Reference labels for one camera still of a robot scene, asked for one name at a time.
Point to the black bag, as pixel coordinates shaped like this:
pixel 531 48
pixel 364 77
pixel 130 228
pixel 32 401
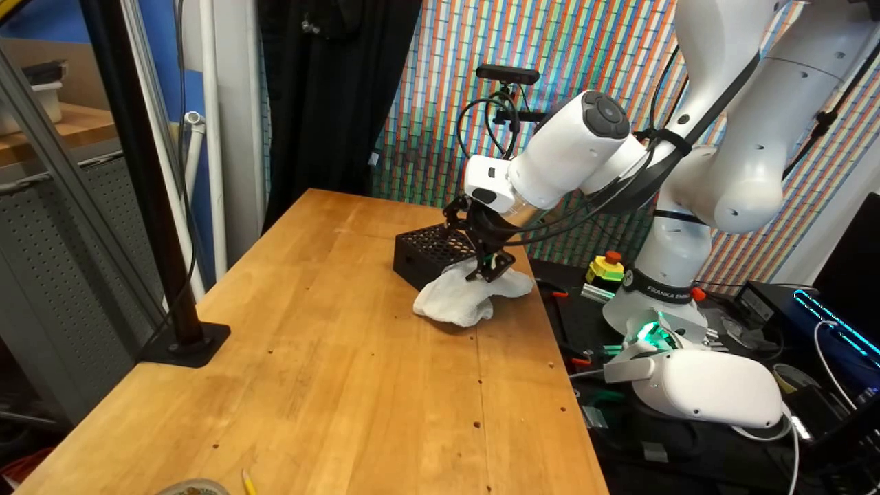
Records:
pixel 696 468

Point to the black monitor panel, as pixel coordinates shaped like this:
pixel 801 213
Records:
pixel 854 257

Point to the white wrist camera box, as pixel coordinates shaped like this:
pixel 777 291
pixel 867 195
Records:
pixel 486 178

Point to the black pole stand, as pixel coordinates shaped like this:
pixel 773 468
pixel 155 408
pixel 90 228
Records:
pixel 146 182

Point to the blue-edged black box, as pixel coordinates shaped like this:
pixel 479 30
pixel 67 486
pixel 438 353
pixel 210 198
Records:
pixel 843 334

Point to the teal white crumpled object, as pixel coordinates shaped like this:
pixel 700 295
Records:
pixel 655 335

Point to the black stereo camera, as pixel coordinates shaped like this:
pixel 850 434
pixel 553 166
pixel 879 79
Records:
pixel 507 71

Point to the black curtain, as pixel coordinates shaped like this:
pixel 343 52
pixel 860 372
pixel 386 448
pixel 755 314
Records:
pixel 331 90

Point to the yellow pencil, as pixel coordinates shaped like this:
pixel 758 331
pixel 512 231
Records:
pixel 248 485

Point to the round glass jar rim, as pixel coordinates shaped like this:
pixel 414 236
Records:
pixel 188 486

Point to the small black perforated basket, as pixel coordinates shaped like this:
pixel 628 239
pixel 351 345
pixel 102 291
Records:
pixel 421 250

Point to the black pegboard base plate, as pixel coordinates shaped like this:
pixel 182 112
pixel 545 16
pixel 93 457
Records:
pixel 573 325

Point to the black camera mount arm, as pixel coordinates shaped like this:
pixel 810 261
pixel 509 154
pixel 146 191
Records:
pixel 526 115

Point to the yellow emergency stop button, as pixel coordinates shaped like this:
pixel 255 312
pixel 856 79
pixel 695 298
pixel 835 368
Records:
pixel 607 272

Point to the black metal stand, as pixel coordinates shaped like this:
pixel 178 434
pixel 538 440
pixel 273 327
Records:
pixel 57 174

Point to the colourful striped backdrop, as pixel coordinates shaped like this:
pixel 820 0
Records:
pixel 431 138

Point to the white terry towel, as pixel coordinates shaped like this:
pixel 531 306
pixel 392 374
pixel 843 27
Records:
pixel 469 298

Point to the white VR headset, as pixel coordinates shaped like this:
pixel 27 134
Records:
pixel 706 385

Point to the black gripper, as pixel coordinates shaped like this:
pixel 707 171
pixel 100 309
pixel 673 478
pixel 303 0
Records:
pixel 478 224

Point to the white plastic bin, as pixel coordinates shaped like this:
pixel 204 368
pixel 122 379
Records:
pixel 43 97

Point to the grey pegboard cabinet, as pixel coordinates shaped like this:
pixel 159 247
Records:
pixel 57 303

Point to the white pipe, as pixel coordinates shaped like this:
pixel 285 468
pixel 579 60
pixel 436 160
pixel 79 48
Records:
pixel 190 145

